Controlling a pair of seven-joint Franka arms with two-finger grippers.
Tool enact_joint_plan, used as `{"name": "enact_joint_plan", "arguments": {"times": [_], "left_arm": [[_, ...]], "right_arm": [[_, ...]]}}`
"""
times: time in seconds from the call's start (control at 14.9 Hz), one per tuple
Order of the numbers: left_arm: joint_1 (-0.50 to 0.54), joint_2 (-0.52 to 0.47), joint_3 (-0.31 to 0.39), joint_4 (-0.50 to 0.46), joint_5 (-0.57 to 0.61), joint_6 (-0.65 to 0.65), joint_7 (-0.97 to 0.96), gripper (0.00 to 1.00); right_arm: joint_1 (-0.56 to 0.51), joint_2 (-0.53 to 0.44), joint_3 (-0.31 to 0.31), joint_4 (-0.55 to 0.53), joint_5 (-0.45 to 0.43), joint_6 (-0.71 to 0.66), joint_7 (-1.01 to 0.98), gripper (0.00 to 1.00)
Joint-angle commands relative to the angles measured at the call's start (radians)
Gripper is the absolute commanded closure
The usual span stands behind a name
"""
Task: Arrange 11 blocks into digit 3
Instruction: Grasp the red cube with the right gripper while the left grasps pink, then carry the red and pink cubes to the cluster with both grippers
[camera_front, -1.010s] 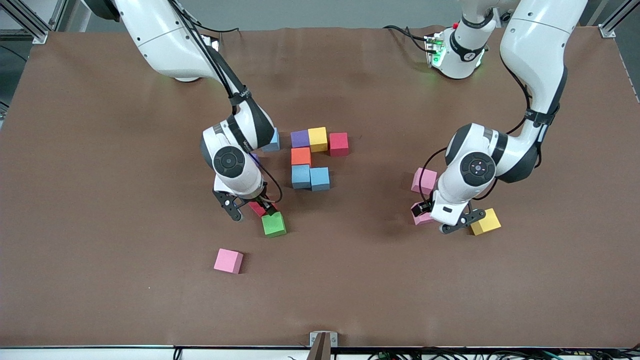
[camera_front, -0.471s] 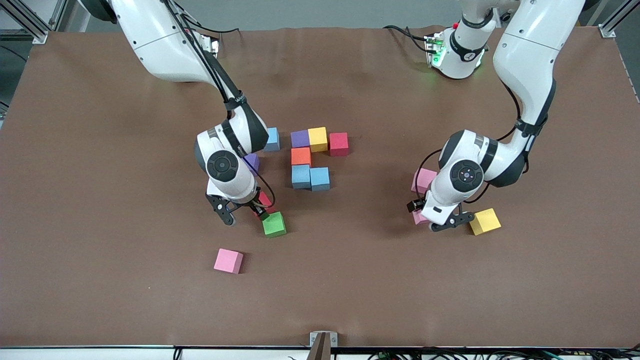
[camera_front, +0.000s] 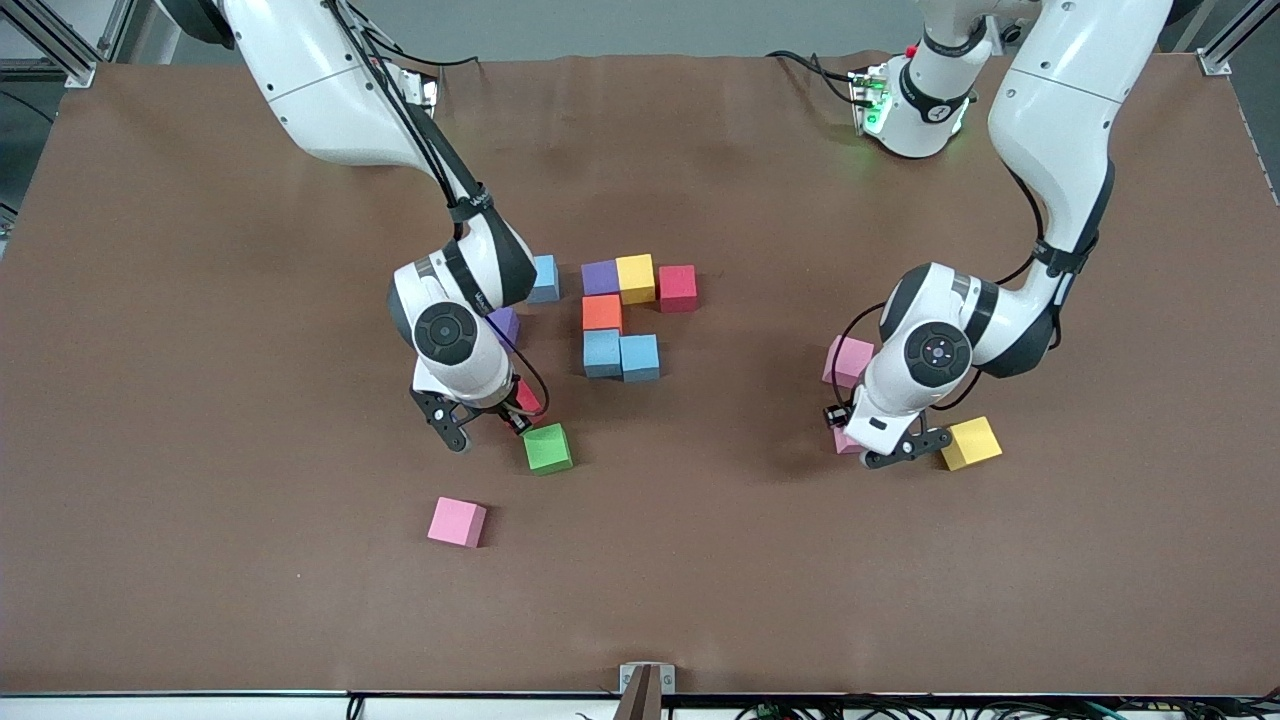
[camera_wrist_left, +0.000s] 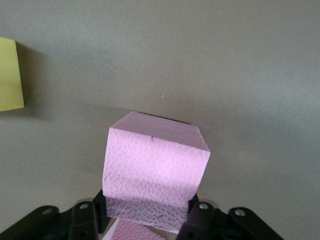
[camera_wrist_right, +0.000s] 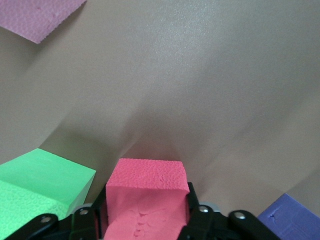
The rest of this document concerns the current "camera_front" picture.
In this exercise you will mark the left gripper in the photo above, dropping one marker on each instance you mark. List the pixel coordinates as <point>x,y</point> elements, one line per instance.
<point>838,415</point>

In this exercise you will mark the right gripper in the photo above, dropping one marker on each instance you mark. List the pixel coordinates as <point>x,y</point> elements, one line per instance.
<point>512,411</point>

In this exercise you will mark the red foam cube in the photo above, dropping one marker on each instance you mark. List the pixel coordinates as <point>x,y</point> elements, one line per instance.
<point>677,289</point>
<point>530,395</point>

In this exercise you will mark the pink foam cube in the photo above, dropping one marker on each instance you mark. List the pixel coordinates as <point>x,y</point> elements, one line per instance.
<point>457,522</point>
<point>848,358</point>
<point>848,442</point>

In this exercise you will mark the green foam cube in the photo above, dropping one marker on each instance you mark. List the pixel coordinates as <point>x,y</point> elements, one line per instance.
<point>547,448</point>

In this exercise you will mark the purple foam cube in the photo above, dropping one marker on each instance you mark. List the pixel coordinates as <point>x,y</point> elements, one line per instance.
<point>505,322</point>
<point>600,277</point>

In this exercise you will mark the light blue foam cube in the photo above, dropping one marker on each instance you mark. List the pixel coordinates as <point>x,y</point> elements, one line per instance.
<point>602,353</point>
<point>640,358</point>
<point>545,278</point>

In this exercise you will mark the orange foam cube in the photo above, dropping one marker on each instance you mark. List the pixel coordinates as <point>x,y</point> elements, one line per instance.
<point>602,313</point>

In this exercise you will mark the yellow foam cube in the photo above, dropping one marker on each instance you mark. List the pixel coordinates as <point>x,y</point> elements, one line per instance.
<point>636,278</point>
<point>975,445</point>

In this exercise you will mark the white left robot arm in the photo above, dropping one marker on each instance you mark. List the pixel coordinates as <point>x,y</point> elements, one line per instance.
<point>1050,110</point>

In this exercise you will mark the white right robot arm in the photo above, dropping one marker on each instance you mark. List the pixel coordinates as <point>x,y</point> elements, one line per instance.
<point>320,90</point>

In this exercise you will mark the brown table mat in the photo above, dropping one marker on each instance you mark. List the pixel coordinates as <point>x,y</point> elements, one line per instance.
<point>250,500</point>

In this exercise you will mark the silver base connector plate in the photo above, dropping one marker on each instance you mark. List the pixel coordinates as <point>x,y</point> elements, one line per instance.
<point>865,95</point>
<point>425,90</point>

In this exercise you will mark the silver table edge bracket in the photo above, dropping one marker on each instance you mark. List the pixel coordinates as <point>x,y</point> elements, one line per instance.
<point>668,678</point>

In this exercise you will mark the aluminium frame post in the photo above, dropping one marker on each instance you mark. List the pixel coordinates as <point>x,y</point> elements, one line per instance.
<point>80,75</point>
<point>1213,63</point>

